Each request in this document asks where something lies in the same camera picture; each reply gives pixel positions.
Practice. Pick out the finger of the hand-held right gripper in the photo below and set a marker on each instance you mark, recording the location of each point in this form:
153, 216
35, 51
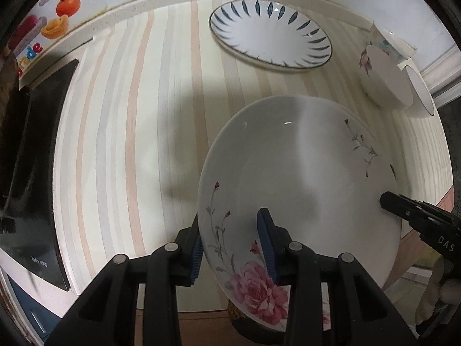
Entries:
396, 203

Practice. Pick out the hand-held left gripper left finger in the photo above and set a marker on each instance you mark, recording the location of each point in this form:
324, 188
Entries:
195, 259

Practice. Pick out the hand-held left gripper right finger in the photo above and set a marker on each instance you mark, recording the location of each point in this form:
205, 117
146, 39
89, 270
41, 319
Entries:
268, 245

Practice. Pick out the white plate with pink flower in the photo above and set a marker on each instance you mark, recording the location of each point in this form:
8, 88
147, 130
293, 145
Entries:
306, 173

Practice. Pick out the white bowl with dark rim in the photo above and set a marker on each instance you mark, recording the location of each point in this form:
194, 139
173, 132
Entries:
419, 93

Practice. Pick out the white bowl with pink flower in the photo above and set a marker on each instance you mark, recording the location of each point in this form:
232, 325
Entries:
385, 75

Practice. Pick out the colourful printed bowl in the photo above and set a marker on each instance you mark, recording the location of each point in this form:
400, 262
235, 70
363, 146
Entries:
381, 36

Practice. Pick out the person's right hand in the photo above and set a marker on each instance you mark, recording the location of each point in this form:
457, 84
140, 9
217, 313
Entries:
437, 277

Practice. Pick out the brown woven basket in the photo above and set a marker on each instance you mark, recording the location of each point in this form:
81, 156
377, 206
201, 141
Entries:
237, 313

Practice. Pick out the dark blue cabinet door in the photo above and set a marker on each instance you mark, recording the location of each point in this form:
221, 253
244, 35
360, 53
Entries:
32, 306

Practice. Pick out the black induction cooktop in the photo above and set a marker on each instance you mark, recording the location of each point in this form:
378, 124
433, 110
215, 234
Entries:
32, 173

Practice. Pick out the white plate with blue leaves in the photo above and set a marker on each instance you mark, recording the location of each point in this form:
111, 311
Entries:
266, 32

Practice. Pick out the fruit print wall sticker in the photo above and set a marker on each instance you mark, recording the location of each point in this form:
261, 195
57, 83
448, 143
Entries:
68, 5

